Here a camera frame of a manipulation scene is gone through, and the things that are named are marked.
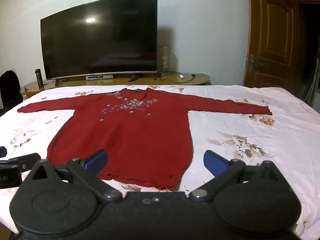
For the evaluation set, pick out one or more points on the black chair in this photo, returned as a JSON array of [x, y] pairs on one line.
[[10, 90]]

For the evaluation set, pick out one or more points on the black remote control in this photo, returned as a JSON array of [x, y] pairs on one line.
[[133, 78]]

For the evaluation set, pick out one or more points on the wooden television cabinet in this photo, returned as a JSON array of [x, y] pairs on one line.
[[198, 80]]

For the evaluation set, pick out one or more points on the clear glass vase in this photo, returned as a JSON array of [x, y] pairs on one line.
[[164, 60]]

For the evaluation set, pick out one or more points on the red knitted sweater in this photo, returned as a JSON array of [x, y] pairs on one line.
[[140, 135]]

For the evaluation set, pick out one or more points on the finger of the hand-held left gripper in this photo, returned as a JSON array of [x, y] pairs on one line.
[[25, 162]]

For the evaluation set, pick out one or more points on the dark thermos bottle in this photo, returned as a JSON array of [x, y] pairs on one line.
[[39, 78]]

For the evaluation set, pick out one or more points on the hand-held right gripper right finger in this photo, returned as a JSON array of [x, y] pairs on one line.
[[213, 162]]

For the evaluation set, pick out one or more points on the black curved television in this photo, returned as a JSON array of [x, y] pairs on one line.
[[100, 42]]

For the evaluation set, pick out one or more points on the brown wooden door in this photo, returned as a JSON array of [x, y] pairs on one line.
[[272, 30]]

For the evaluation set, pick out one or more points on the silver set-top box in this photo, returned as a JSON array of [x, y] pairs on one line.
[[99, 77]]

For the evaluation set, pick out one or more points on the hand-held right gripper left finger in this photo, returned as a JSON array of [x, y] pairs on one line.
[[96, 159]]

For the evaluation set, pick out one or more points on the floral white bedsheet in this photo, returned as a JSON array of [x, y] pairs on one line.
[[262, 125]]

